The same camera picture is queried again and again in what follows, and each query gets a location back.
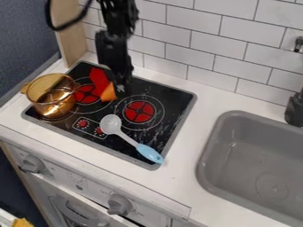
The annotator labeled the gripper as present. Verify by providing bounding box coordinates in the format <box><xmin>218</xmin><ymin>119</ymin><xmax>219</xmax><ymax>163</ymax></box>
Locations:
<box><xmin>93</xmin><ymin>29</ymin><xmax>136</xmax><ymax>93</ymax></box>

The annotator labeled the amber clear pot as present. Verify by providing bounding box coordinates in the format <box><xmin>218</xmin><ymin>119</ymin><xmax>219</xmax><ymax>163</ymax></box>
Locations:
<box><xmin>19</xmin><ymin>73</ymin><xmax>83</xmax><ymax>120</ymax></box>

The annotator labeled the orange red toy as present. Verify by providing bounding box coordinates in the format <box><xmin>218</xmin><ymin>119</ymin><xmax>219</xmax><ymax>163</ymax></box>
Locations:
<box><xmin>89</xmin><ymin>67</ymin><xmax>119</xmax><ymax>103</ymax></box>

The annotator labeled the toy stove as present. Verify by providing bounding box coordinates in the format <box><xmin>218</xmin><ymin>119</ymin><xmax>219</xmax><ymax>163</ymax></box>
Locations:
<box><xmin>19</xmin><ymin>59</ymin><xmax>198</xmax><ymax>172</ymax></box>

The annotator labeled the wooden board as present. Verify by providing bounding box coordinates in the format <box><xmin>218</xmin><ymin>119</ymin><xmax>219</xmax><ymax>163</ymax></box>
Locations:
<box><xmin>50</xmin><ymin>0</ymin><xmax>89</xmax><ymax>69</ymax></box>

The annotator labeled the toy sink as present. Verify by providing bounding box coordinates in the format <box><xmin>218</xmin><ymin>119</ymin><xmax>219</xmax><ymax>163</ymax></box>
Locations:
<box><xmin>195</xmin><ymin>110</ymin><xmax>303</xmax><ymax>227</ymax></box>

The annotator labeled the tap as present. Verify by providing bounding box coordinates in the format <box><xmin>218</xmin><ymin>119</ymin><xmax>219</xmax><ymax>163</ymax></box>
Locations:
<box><xmin>283</xmin><ymin>36</ymin><xmax>303</xmax><ymax>129</ymax></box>

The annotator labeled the white spoon with blue handle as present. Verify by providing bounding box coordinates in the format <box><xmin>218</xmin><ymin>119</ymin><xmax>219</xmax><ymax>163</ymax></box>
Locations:
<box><xmin>97</xmin><ymin>113</ymin><xmax>165</xmax><ymax>165</ymax></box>

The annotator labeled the black cable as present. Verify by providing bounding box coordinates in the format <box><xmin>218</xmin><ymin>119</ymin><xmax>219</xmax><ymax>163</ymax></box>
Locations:
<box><xmin>43</xmin><ymin>0</ymin><xmax>95</xmax><ymax>32</ymax></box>

